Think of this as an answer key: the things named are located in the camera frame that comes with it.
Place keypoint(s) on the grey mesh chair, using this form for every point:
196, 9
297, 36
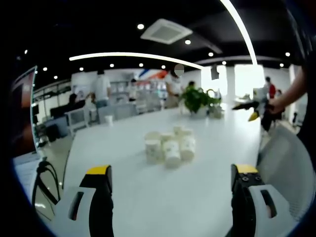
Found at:
284, 168

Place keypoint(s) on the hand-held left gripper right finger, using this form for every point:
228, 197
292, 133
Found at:
243, 212

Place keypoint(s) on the white background desk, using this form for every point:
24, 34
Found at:
79, 118

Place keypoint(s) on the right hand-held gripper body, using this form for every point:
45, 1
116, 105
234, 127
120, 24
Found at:
265, 118

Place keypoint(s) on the background storage shelves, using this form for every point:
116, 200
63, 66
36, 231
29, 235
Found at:
148, 93

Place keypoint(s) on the long ceiling light strip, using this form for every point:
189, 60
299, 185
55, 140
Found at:
243, 32

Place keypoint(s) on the group of round ceiling spotlights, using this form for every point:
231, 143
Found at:
140, 26

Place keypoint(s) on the green potted plant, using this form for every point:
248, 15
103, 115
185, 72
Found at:
195, 98

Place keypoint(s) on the large display screen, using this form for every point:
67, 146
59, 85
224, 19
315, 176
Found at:
23, 111

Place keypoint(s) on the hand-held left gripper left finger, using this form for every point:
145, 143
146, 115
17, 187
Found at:
98, 212

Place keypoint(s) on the person's right hand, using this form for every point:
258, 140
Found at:
277, 107

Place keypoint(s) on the dark hanging sign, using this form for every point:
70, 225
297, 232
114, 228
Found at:
214, 72

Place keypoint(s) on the cluster of printed paper cups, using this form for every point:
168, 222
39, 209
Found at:
171, 150

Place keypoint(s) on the curved ceiling light strip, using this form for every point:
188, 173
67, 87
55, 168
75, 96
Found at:
135, 56

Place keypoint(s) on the plain single paper cup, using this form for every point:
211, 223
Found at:
108, 121

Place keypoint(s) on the white table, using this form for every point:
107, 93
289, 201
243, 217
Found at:
148, 197

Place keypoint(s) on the ceiling air conditioner vent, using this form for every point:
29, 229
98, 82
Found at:
166, 31

